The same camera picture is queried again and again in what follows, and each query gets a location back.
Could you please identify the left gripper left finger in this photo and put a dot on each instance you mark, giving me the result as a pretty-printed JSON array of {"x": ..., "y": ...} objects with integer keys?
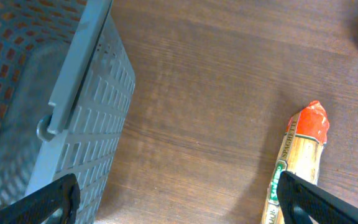
[{"x": 57, "y": 202}]

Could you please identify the orange spaghetti packet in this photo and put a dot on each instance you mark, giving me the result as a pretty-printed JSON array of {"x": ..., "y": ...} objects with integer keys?
[{"x": 300, "y": 153}]

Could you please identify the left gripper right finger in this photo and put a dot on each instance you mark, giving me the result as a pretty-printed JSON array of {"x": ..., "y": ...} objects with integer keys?
[{"x": 303, "y": 202}]

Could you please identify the grey plastic mesh basket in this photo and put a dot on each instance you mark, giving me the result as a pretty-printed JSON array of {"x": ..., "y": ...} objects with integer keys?
[{"x": 66, "y": 85}]

